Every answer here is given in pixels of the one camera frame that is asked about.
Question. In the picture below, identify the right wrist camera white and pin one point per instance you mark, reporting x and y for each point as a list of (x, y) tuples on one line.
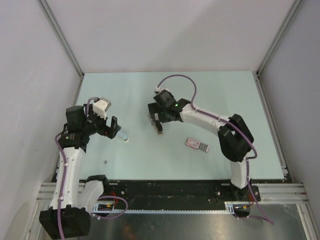
[(158, 89)]

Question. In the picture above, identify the beige black stapler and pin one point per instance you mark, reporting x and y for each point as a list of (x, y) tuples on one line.
[(158, 127)]

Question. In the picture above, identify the right rear aluminium post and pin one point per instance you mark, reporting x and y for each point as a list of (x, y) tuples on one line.
[(280, 34)]

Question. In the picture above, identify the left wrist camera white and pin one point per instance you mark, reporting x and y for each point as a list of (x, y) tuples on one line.
[(101, 106)]

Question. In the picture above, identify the aluminium post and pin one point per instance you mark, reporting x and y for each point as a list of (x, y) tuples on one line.
[(280, 34), (48, 13)]

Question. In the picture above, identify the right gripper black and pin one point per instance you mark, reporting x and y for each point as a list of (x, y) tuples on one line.
[(155, 108)]

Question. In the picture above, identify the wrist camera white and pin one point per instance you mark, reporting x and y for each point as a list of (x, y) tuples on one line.
[(101, 106), (158, 89)]

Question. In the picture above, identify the aluminium frame rail front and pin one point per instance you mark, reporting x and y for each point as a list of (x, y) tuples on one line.
[(273, 193)]

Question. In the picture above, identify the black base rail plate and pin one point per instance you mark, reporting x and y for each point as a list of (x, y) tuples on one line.
[(180, 195)]

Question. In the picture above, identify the left rear aluminium post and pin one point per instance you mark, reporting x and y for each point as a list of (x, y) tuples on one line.
[(48, 13)]

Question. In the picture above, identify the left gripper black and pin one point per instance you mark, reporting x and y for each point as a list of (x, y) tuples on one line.
[(110, 132)]

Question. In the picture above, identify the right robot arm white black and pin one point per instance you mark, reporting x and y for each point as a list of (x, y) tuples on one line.
[(235, 138)]

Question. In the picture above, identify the red white staple box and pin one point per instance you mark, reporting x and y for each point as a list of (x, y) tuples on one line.
[(192, 143)]

